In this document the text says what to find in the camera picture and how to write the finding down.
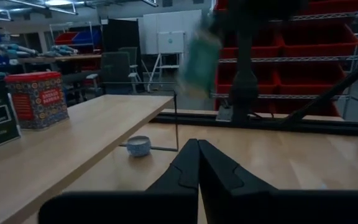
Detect red-lidded spice tin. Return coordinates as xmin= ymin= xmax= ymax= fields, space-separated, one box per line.
xmin=4 ymin=71 xmax=70 ymax=131

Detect black partition panel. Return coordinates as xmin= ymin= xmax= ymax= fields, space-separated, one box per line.
xmin=102 ymin=18 xmax=140 ymax=53

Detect green-lidded spice jar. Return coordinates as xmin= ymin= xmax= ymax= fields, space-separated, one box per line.
xmin=178 ymin=17 xmax=224 ymax=98

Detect wooden workbench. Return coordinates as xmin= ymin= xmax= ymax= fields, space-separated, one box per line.
xmin=17 ymin=53 xmax=103 ymax=94

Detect black aluminium table frame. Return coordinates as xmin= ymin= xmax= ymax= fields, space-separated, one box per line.
xmin=152 ymin=55 xmax=358 ymax=147

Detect wooden shelf riser, black legs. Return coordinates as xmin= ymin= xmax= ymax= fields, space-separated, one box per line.
xmin=0 ymin=90 xmax=180 ymax=224

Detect white partition panel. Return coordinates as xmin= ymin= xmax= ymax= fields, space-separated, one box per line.
xmin=141 ymin=9 xmax=203 ymax=56

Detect rack of coloured bins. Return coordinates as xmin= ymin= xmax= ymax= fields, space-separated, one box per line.
xmin=48 ymin=21 xmax=103 ymax=54

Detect small whiteboard easel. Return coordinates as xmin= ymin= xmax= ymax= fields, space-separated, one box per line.
xmin=147 ymin=30 xmax=186 ymax=93

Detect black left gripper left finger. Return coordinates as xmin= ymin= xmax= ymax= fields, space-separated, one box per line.
xmin=146 ymin=138 xmax=200 ymax=192

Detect dark office chair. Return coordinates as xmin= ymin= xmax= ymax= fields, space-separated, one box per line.
xmin=100 ymin=51 xmax=136 ymax=95

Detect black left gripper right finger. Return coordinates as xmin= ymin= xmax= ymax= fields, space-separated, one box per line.
xmin=198 ymin=139 xmax=278 ymax=195

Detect small blue patterned bowl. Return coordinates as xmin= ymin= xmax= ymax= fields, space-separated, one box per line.
xmin=126 ymin=135 xmax=152 ymax=158

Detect red plastic storage bin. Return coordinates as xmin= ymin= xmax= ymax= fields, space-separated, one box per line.
xmin=280 ymin=22 xmax=358 ymax=57
xmin=290 ymin=0 xmax=358 ymax=15
xmin=216 ymin=60 xmax=279 ymax=94
xmin=273 ymin=99 xmax=341 ymax=118
xmin=221 ymin=26 xmax=282 ymax=59
xmin=275 ymin=60 xmax=347 ymax=91

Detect metal wire shelving rack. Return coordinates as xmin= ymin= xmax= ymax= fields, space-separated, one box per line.
xmin=211 ymin=0 xmax=358 ymax=119

